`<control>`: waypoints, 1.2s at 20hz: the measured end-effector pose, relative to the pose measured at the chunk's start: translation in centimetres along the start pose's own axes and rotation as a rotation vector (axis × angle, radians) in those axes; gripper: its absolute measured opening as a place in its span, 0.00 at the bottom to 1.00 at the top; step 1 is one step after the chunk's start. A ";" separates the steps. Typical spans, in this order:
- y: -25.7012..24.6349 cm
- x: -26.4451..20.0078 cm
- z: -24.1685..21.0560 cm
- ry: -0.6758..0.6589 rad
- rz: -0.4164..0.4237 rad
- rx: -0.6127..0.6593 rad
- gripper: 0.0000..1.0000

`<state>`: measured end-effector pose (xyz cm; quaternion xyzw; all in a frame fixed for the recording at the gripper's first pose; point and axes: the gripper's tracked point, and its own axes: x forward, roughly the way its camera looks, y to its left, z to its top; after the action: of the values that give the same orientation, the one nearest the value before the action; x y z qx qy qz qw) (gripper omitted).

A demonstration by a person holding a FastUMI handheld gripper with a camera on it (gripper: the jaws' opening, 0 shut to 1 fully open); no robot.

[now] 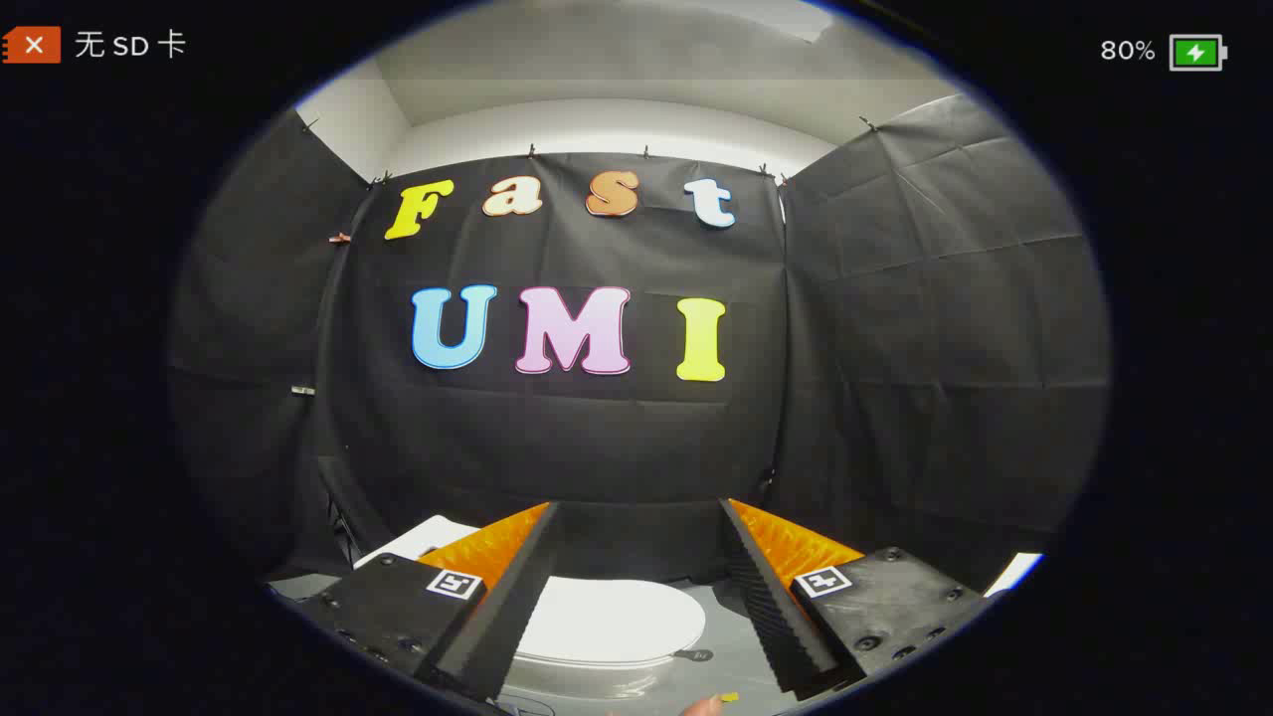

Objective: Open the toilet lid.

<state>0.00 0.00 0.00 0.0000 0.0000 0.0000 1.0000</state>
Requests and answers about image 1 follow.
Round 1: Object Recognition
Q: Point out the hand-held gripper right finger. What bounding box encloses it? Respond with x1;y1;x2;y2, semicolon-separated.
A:
718;497;996;697

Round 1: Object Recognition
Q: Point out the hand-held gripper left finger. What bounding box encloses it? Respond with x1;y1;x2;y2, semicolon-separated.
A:
298;502;563;702

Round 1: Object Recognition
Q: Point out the white toilet lid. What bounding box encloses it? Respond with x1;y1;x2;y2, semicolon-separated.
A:
515;577;708;668

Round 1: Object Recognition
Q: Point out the white toilet bowl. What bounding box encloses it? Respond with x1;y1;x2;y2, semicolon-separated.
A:
500;651;664;703

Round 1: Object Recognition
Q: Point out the white toilet tank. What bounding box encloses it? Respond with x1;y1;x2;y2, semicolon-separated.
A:
381;513;480;571

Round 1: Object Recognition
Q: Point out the black backdrop cloth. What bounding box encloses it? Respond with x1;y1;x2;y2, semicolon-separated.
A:
167;94;1112;600

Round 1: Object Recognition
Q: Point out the white board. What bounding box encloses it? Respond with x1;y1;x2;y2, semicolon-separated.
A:
983;552;1044;599

